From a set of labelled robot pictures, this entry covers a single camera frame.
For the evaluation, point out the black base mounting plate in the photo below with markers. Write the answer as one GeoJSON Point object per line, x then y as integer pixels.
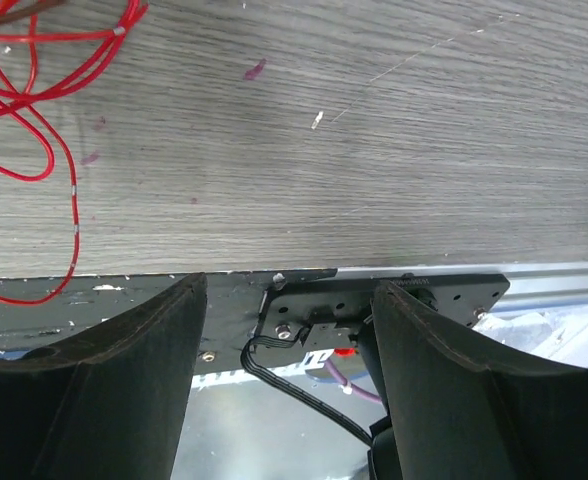
{"type": "Point", "coordinates": [278, 304]}

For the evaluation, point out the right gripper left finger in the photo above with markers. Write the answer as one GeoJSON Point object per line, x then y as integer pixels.
{"type": "Point", "coordinates": [109, 402]}

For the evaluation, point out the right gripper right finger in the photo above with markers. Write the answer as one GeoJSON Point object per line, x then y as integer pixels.
{"type": "Point", "coordinates": [464, 406]}

